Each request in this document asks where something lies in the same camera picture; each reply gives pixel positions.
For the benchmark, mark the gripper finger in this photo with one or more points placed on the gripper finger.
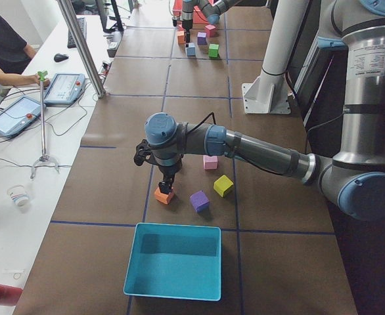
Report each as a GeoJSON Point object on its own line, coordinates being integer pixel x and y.
{"type": "Point", "coordinates": [163, 187]}
{"type": "Point", "coordinates": [169, 185]}

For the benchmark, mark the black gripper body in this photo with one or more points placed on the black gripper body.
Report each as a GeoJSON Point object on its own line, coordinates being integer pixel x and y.
{"type": "Point", "coordinates": [187, 23]}
{"type": "Point", "coordinates": [168, 171]}

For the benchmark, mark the light blue foam block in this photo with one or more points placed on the light blue foam block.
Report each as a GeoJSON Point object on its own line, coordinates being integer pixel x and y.
{"type": "Point", "coordinates": [190, 49]}

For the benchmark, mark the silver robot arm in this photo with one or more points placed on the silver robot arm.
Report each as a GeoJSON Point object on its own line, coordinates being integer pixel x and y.
{"type": "Point", "coordinates": [212, 12]}
{"type": "Point", "coordinates": [354, 178]}

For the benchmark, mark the orange foam block right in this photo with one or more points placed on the orange foam block right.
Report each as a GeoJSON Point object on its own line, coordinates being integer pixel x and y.
{"type": "Point", "coordinates": [180, 37]}

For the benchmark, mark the orange foam block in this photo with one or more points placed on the orange foam block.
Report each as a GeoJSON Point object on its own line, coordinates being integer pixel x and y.
{"type": "Point", "coordinates": [180, 37]}
{"type": "Point", "coordinates": [162, 197]}

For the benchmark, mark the orange foam block left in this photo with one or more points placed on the orange foam block left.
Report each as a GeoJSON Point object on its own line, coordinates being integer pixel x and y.
{"type": "Point", "coordinates": [162, 197]}

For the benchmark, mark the purple foam block right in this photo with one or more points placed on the purple foam block right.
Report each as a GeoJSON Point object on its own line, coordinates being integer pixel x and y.
{"type": "Point", "coordinates": [201, 38]}

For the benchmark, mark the purple foam block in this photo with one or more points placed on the purple foam block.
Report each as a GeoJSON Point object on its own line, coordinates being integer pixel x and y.
{"type": "Point", "coordinates": [199, 201]}
{"type": "Point", "coordinates": [201, 38]}

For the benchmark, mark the crimson foam block near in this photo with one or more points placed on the crimson foam block near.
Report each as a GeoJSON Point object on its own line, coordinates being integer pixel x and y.
{"type": "Point", "coordinates": [211, 30]}

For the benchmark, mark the green foam block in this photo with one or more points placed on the green foam block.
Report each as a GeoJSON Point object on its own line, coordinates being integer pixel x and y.
{"type": "Point", "coordinates": [213, 51]}

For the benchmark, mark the purple foam block left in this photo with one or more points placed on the purple foam block left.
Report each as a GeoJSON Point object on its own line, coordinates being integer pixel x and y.
{"type": "Point", "coordinates": [199, 201]}

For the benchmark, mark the pink foam block left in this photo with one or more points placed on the pink foam block left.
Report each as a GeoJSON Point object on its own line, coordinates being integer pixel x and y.
{"type": "Point", "coordinates": [210, 162]}

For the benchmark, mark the yellow foam block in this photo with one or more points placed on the yellow foam block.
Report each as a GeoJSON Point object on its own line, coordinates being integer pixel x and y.
{"type": "Point", "coordinates": [223, 185]}

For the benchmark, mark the teal plastic bin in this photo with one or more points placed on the teal plastic bin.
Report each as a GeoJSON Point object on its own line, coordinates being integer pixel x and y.
{"type": "Point", "coordinates": [175, 261]}

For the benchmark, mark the black computer mouse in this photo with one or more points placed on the black computer mouse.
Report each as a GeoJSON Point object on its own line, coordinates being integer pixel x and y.
{"type": "Point", "coordinates": [60, 57]}

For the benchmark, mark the teach pendant far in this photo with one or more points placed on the teach pendant far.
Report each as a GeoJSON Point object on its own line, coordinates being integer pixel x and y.
{"type": "Point", "coordinates": [64, 89]}

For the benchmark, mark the teach pendant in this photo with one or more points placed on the teach pendant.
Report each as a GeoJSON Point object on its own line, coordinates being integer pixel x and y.
{"type": "Point", "coordinates": [64, 89]}
{"type": "Point", "coordinates": [18, 116]}

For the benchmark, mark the paper cup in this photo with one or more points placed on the paper cup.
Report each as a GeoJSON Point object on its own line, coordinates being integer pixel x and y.
{"type": "Point", "coordinates": [18, 195]}

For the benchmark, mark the teach pendant near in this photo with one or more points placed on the teach pendant near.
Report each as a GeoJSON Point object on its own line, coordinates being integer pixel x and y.
{"type": "Point", "coordinates": [18, 116]}

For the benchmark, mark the seated person black shirt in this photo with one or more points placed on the seated person black shirt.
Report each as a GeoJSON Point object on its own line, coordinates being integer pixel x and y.
{"type": "Point", "coordinates": [15, 56]}

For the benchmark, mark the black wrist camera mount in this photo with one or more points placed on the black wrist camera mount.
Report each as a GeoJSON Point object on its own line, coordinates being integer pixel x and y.
{"type": "Point", "coordinates": [142, 152]}

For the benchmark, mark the white pedestal column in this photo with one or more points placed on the white pedestal column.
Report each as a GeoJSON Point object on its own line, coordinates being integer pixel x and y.
{"type": "Point", "coordinates": [268, 93]}

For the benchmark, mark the green handled reacher tool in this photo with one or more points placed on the green handled reacher tool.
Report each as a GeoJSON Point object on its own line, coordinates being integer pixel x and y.
{"type": "Point", "coordinates": [45, 159]}

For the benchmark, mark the aluminium frame post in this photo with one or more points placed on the aluminium frame post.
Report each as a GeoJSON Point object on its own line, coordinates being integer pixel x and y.
{"type": "Point", "coordinates": [70, 18]}

